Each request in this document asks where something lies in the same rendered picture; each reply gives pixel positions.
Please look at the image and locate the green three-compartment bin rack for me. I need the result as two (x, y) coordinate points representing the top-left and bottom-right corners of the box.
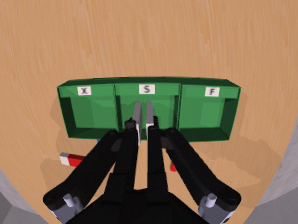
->
(56, 76), (241, 143)

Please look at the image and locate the red aa battery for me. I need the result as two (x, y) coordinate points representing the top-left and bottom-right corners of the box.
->
(170, 161), (177, 172)

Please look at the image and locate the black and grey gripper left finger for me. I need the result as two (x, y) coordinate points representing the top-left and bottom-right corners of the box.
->
(43, 102), (143, 224)

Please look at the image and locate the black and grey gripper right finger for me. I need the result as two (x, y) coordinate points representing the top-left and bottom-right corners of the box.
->
(146, 102), (241, 224)

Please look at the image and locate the red and white eraser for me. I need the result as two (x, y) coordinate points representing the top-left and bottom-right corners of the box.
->
(59, 152), (86, 167)

